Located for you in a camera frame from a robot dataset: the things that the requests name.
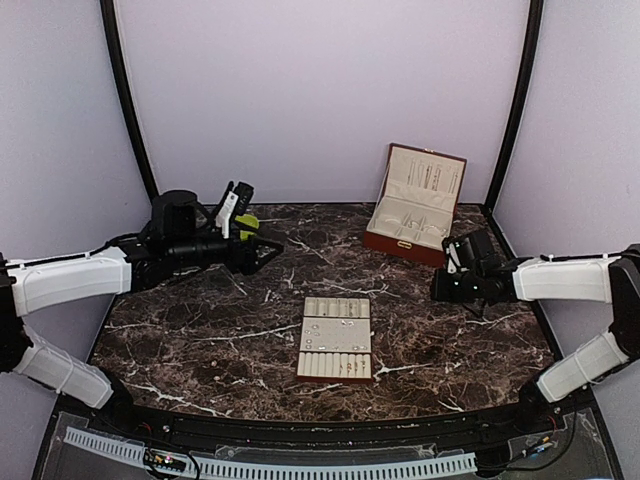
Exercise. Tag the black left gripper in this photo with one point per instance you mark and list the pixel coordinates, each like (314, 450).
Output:
(248, 262)

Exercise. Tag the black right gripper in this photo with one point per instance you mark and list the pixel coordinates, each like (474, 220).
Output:
(439, 290)

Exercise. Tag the beige jewelry tray insert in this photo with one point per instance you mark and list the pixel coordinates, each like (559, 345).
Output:
(335, 343)

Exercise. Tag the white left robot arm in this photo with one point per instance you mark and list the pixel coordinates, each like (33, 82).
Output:
(181, 236)

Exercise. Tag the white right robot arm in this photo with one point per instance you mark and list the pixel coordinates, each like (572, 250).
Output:
(473, 271)

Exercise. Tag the red wooden jewelry box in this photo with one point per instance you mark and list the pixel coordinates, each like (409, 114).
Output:
(416, 205)

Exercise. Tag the green plastic bowl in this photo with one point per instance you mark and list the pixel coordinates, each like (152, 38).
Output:
(248, 226)

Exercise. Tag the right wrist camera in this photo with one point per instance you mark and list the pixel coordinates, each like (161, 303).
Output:
(452, 262)

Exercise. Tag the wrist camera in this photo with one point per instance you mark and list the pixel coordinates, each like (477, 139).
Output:
(452, 262)
(234, 203)

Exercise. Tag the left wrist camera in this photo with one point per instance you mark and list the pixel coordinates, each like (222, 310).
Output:
(234, 203)

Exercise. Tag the black front table rail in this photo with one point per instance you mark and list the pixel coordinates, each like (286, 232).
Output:
(210, 405)

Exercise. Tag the white slotted cable duct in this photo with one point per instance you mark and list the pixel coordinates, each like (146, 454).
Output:
(252, 463)

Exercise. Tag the black right frame post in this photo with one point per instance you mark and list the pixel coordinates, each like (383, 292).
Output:
(521, 89)

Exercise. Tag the black frame post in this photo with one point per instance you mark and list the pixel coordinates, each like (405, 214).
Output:
(125, 97)
(521, 89)

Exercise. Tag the black left frame post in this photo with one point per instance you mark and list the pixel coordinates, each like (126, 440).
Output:
(125, 97)

